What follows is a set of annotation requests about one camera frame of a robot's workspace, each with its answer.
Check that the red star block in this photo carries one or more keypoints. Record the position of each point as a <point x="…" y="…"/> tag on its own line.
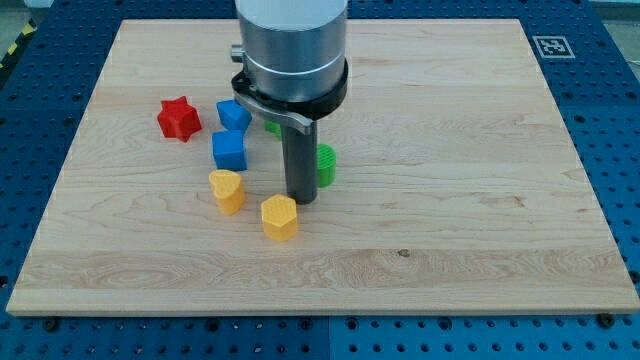
<point x="178" y="119"/>

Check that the white fiducial marker tag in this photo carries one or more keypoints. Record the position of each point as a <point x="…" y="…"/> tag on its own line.
<point x="553" y="47"/>

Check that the blue block upper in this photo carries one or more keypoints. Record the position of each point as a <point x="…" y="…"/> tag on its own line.
<point x="233" y="116"/>

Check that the yellow heart block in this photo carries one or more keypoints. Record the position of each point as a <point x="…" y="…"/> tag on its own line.
<point x="228" y="190"/>

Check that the wooden board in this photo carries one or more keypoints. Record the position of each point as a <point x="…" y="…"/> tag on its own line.
<point x="458" y="190"/>

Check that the yellow hexagon block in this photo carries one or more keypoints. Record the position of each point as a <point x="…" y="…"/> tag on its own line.
<point x="279" y="218"/>

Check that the green block behind rod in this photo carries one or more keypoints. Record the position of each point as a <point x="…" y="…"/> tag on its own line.
<point x="273" y="128"/>

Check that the blue cube block lower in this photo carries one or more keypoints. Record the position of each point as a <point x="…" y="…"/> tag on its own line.
<point x="228" y="150"/>

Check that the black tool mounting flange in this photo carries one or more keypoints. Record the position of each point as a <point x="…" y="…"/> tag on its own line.
<point x="300" y="116"/>

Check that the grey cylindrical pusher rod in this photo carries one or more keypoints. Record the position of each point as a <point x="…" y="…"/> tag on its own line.
<point x="300" y="164"/>

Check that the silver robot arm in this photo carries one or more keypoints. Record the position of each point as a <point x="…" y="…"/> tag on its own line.
<point x="294" y="73"/>

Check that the green cylinder block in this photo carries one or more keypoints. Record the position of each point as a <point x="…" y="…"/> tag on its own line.
<point x="326" y="165"/>

